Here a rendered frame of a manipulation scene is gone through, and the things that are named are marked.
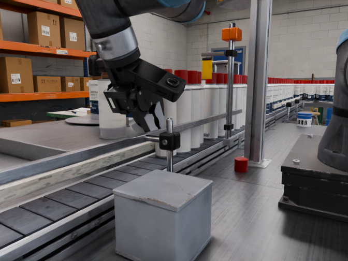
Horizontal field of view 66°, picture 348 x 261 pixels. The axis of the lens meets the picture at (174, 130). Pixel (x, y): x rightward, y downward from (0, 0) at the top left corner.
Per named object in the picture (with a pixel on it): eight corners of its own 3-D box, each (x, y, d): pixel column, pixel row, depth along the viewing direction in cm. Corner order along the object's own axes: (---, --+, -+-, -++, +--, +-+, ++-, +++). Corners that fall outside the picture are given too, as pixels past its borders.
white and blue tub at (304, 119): (293, 125, 145) (294, 112, 144) (304, 125, 147) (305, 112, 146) (303, 127, 138) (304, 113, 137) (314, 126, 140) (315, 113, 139)
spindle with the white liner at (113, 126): (113, 133, 94) (109, 44, 89) (132, 135, 90) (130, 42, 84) (93, 138, 87) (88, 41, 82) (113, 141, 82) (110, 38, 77)
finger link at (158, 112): (149, 130, 66) (136, 98, 61) (170, 132, 63) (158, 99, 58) (143, 139, 64) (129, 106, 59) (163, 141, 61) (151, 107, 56)
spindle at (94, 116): (100, 116, 131) (98, 56, 126) (114, 117, 127) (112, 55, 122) (86, 118, 124) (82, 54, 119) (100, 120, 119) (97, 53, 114)
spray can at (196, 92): (183, 145, 76) (183, 71, 73) (201, 146, 75) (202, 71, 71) (178, 149, 71) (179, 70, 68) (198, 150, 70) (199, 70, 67)
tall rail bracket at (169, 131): (148, 198, 53) (147, 115, 50) (180, 206, 49) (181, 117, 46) (139, 204, 50) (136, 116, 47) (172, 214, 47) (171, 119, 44)
